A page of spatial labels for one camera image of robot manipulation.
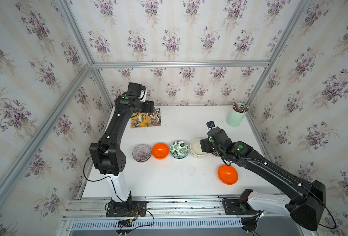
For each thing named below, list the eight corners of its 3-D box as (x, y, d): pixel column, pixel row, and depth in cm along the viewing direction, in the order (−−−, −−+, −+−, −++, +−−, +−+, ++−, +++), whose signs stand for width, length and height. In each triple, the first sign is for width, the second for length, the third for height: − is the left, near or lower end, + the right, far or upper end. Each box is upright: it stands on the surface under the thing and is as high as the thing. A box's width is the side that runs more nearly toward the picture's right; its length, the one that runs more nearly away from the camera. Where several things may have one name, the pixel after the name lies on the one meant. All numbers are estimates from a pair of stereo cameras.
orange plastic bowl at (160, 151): (151, 159, 91) (151, 157, 88) (153, 145, 97) (153, 142, 95) (169, 159, 91) (168, 157, 88) (169, 145, 97) (169, 142, 95)
